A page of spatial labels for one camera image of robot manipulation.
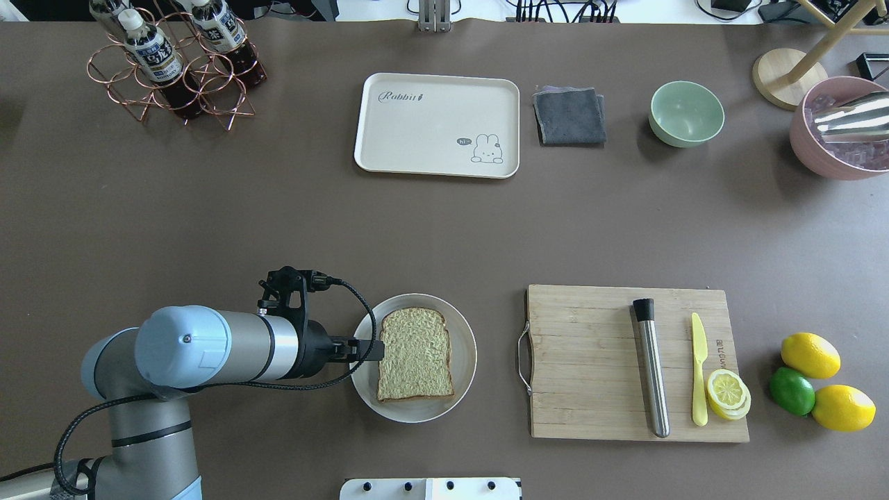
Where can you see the grey folded cloth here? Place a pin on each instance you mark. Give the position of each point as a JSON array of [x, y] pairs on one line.
[[570, 116]]

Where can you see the white round plate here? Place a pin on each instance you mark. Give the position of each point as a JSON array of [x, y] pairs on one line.
[[463, 363]]

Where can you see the lemon slices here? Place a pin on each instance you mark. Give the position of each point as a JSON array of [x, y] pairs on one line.
[[728, 395]]

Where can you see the wooden mug tree stand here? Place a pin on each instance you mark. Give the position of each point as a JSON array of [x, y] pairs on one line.
[[783, 76]]

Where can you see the yellow plastic knife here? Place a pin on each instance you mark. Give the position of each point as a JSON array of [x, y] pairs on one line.
[[699, 410]]

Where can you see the steel muddler with black cap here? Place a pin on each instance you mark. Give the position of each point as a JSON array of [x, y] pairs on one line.
[[652, 367]]

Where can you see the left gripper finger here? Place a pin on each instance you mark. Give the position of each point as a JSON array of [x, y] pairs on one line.
[[374, 355], [355, 345]]

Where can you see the tea bottle back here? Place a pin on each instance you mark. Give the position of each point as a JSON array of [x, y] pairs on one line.
[[106, 13]]

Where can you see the bread slice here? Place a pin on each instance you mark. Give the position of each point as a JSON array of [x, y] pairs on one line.
[[417, 356]]

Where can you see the metal scoop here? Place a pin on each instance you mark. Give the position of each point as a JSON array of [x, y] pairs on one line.
[[863, 119]]

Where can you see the pink bowl with ice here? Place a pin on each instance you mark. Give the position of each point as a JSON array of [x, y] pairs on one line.
[[842, 161]]

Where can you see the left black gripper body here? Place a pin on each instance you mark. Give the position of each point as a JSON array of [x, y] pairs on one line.
[[317, 349]]

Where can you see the green lime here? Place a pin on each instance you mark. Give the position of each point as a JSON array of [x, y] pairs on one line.
[[792, 391]]

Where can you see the tea bottle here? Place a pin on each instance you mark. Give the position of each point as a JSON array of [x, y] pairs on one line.
[[161, 63], [106, 13], [223, 33]]

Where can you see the tea bottle front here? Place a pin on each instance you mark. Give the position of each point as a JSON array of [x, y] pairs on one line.
[[161, 63]]

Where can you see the yellow lemon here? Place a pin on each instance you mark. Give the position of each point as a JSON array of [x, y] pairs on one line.
[[840, 407], [811, 355]]

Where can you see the copper wire bottle rack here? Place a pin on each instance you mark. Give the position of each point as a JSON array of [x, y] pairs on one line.
[[197, 60]]

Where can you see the cream rabbit tray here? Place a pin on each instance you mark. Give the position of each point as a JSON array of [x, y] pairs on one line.
[[439, 125]]

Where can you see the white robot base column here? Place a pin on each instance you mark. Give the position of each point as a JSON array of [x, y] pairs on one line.
[[476, 487]]

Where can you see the tea bottle middle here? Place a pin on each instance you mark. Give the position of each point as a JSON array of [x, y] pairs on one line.
[[223, 33]]

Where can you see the wooden cutting board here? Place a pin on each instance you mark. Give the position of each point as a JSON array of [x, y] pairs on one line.
[[586, 375]]

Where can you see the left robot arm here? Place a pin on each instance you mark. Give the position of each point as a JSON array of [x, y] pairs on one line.
[[145, 374]]

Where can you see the aluminium frame post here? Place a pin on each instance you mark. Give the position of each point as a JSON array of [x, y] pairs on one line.
[[434, 16]]

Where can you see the green bowl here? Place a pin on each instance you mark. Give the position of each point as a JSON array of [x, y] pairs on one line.
[[685, 114]]

